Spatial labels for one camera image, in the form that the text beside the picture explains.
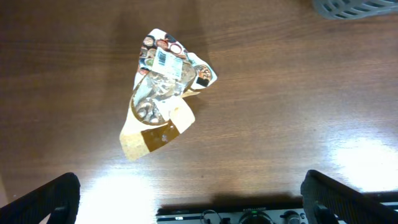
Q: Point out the aluminium rail table edge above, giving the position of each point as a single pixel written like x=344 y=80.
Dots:
x=268 y=213

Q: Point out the grey plastic shopping basket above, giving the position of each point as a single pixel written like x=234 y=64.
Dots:
x=353 y=9

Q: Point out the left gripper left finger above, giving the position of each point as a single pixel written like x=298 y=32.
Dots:
x=57 y=200

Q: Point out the brown cookie snack bag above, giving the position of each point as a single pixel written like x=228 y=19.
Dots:
x=167 y=74

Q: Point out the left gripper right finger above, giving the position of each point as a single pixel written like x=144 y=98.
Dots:
x=326 y=200

